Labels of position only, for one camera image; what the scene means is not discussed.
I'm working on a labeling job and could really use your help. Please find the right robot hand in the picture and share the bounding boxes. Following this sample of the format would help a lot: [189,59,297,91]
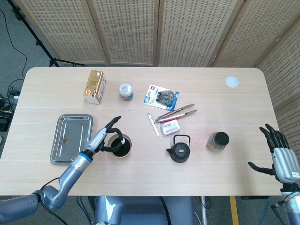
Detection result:
[247,123,300,185]

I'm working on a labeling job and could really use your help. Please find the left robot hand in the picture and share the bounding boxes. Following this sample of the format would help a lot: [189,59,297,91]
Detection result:
[85,116,125,156]

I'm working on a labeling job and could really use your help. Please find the cup of dark coffee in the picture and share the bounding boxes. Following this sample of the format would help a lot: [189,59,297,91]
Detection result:
[107,133,133,159]

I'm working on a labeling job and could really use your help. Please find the metal tray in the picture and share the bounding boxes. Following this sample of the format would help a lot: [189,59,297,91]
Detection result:
[49,114,94,166]

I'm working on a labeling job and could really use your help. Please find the gold carton box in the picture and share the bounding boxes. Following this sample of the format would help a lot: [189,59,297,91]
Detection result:
[82,69,107,105]

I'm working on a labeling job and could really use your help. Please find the small tin can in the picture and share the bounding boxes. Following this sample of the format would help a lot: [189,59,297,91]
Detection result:
[119,82,135,102]

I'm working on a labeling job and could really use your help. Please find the glass jar with black lid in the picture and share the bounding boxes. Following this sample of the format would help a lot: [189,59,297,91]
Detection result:
[206,131,230,152]

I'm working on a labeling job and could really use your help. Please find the correction tape blister pack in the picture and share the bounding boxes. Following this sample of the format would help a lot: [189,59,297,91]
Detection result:
[142,84,180,111]

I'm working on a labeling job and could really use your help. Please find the small labelled plastic box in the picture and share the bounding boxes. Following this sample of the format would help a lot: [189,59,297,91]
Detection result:
[160,119,180,136]

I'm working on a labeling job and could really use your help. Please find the grey robot torso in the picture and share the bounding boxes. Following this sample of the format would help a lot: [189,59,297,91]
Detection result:
[93,196,195,225]

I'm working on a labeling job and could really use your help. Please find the black teapot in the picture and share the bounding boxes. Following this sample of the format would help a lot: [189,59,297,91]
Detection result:
[166,134,190,163]

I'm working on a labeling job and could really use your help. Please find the white table leg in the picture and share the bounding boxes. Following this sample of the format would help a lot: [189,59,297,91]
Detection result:
[200,196,211,222]

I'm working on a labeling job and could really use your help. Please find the black tripod stand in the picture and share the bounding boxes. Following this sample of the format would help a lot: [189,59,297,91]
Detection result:
[7,0,85,68]

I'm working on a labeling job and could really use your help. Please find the woven folding screen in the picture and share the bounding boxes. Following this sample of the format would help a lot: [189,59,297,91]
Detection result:
[14,0,300,153]

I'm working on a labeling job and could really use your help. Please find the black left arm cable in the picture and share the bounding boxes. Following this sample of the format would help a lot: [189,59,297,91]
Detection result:
[39,177,68,225]

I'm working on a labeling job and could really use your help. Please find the metal tongs with red handle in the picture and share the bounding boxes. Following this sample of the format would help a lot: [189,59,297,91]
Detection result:
[154,104,199,124]

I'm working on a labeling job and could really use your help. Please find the floor cables and power strip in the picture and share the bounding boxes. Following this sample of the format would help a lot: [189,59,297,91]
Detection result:
[0,79,24,132]

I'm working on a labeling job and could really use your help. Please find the white cable grommet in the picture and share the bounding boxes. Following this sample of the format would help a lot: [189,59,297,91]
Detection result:
[225,75,240,89]

